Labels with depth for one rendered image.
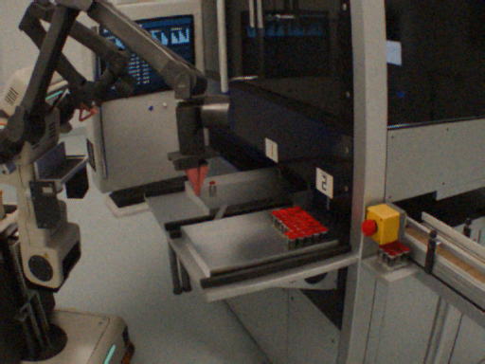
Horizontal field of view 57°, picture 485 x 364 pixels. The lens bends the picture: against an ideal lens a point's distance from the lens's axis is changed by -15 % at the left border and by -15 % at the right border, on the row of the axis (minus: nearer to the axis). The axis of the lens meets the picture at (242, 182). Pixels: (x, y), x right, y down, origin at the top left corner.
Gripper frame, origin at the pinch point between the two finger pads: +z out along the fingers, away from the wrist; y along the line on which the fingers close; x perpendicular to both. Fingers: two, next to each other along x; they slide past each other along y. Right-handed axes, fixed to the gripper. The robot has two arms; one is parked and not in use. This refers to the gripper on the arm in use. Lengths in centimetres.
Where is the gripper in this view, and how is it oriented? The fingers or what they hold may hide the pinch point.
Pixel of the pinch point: (197, 191)
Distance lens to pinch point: 115.0
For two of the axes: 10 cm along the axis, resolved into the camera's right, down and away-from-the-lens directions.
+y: 9.3, -1.9, 3.2
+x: -3.6, -2.7, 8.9
